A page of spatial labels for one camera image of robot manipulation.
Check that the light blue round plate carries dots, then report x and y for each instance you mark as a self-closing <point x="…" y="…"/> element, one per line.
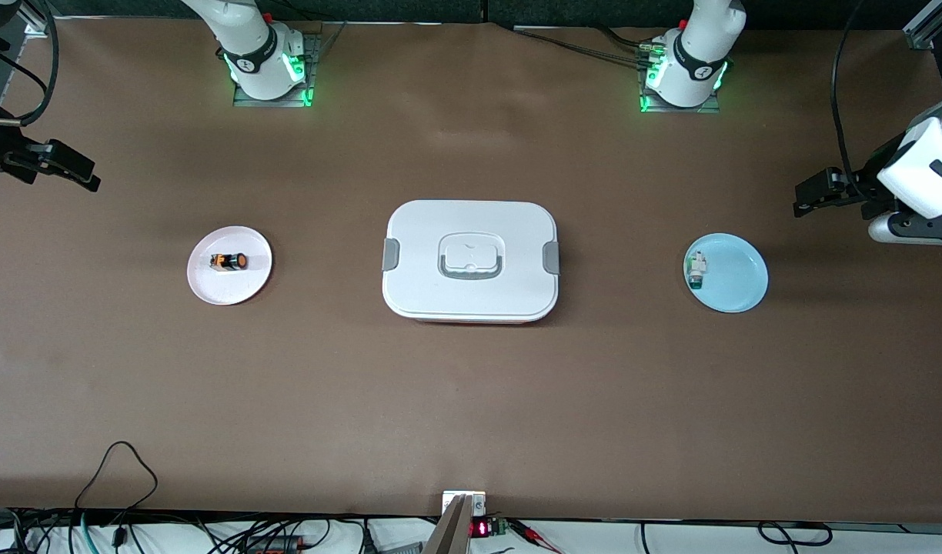
<point x="736" y="277"/>

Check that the red and black clip leads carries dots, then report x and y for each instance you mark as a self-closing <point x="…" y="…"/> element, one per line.
<point x="532" y="531"/>

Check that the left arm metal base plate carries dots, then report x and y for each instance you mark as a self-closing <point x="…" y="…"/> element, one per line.
<point x="683" y="110"/>

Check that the aluminium camera mount bar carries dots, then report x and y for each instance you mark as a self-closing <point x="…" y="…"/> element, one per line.
<point x="452" y="531"/>

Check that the pink round plate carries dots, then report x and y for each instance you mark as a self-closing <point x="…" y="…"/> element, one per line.
<point x="232" y="288"/>

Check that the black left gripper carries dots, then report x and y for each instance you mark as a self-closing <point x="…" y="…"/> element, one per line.
<point x="863" y="187"/>

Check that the red LED display module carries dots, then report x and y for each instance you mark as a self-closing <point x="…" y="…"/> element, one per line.
<point x="480" y="528"/>

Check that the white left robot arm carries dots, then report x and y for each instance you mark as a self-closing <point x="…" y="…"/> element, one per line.
<point x="698" y="54"/>

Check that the small white box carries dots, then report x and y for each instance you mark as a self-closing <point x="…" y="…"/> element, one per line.
<point x="479" y="504"/>

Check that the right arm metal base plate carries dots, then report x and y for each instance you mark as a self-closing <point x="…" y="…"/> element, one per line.
<point x="275" y="103"/>

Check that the orange and black device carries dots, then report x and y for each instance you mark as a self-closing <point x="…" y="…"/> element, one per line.
<point x="275" y="548"/>

